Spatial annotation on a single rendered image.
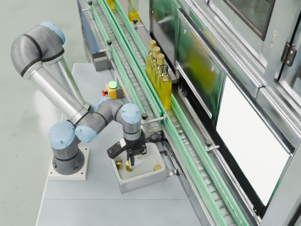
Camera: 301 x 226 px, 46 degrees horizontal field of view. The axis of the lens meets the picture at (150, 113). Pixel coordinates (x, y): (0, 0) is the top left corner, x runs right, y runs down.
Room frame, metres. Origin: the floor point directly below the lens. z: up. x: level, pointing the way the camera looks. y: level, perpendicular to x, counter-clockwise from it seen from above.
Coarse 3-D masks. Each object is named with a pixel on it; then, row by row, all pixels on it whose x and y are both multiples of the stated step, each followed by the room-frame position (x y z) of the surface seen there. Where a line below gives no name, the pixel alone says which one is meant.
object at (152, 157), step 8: (152, 144) 1.07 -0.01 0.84; (152, 152) 1.06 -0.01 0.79; (112, 160) 0.98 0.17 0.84; (144, 160) 1.03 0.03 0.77; (152, 160) 1.03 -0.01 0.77; (160, 160) 0.98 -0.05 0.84; (136, 168) 0.98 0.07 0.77; (144, 168) 0.98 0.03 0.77; (152, 168) 0.98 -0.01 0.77; (120, 176) 0.94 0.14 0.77; (128, 176) 0.94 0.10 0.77; (136, 176) 0.89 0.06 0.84; (144, 176) 0.89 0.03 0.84
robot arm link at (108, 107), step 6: (102, 102) 1.02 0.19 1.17; (108, 102) 1.02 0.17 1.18; (114, 102) 1.02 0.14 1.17; (96, 108) 1.02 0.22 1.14; (102, 108) 0.99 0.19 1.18; (108, 108) 0.99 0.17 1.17; (114, 108) 0.99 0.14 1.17; (102, 114) 0.95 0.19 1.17; (108, 114) 0.96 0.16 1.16; (114, 114) 0.97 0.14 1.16; (108, 120) 0.95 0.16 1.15; (114, 120) 0.97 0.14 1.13
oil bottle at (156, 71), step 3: (156, 66) 1.35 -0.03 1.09; (156, 69) 1.33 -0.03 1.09; (159, 69) 1.32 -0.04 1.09; (153, 72) 1.35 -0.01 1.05; (156, 72) 1.32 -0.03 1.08; (159, 72) 1.31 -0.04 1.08; (153, 75) 1.35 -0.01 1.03; (156, 75) 1.31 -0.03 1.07; (153, 78) 1.35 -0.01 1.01; (156, 78) 1.31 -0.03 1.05; (153, 81) 1.35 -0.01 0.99; (156, 81) 1.31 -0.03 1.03; (153, 84) 1.35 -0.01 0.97; (156, 84) 1.31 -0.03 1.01; (153, 87) 1.35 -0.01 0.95; (156, 87) 1.31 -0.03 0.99; (156, 90) 1.31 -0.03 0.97; (156, 93) 1.31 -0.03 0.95
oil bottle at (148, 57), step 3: (147, 54) 1.45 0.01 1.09; (147, 57) 1.44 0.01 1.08; (150, 57) 1.42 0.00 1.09; (153, 57) 1.42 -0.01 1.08; (147, 60) 1.43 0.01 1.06; (150, 60) 1.42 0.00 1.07; (147, 63) 1.43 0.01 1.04; (147, 66) 1.43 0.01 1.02; (147, 69) 1.43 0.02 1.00; (147, 72) 1.43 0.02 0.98; (147, 75) 1.43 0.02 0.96
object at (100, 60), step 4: (100, 52) 1.79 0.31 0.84; (92, 56) 1.76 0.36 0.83; (96, 56) 1.75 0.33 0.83; (100, 56) 1.75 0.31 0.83; (104, 56) 1.75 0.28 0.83; (96, 60) 1.72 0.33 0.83; (100, 60) 1.72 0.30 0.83; (104, 60) 1.73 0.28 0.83; (96, 64) 1.71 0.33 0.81; (100, 64) 1.72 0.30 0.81; (104, 64) 1.73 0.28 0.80; (96, 68) 1.71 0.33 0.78; (100, 68) 1.72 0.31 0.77; (104, 68) 1.72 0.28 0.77
